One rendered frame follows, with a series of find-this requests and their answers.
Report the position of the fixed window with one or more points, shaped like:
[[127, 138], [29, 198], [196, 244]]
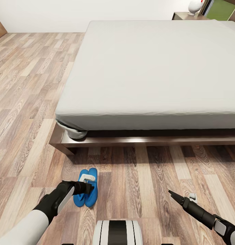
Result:
[[220, 10]]

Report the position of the robot trunk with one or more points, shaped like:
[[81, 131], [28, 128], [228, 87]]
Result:
[[117, 232]]

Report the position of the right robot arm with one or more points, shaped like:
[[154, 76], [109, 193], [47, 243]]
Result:
[[223, 227]]

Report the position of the sandal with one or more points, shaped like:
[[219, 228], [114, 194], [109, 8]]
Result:
[[79, 198], [90, 199]]

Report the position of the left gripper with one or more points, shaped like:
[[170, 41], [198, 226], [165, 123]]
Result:
[[85, 188]]

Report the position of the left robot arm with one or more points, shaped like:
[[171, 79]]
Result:
[[31, 228]]

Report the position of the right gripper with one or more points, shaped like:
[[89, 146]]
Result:
[[190, 207]]

